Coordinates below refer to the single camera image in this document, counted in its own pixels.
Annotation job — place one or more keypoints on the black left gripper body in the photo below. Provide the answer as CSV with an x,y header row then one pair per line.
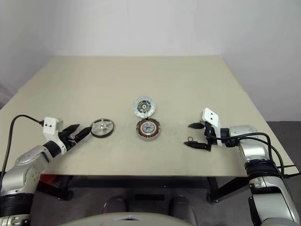
x,y
67,142

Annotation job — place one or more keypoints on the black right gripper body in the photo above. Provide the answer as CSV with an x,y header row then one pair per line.
x,y
209,133

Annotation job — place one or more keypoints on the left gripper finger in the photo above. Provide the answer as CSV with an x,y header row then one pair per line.
x,y
71,129
82,134

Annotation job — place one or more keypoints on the spoked silver rotor wheel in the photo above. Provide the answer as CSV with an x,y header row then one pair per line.
x,y
102,127

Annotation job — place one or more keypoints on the motor housing with copper windings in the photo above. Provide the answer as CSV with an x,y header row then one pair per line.
x,y
148,135

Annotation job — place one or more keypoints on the round silver motor lid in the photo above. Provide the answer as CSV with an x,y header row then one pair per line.
x,y
144,107

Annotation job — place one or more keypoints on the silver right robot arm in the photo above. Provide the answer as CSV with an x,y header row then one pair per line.
x,y
254,150

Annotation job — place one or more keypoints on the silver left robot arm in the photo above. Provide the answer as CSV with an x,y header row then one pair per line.
x,y
26,162

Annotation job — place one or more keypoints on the red plastic object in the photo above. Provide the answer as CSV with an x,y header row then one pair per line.
x,y
48,180

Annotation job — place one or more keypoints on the dark rounded shape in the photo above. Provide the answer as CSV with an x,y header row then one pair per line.
x,y
116,204
182,206

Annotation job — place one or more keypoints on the grey robot torso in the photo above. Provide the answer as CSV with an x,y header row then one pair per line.
x,y
127,222

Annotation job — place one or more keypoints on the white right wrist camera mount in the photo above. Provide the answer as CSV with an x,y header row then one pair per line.
x,y
211,116

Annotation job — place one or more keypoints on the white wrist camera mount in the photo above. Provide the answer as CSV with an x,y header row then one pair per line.
x,y
211,116
49,126

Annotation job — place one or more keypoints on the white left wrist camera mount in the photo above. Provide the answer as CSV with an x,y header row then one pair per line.
x,y
49,126

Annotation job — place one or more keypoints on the black metal table frame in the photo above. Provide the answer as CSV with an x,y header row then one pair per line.
x,y
141,182

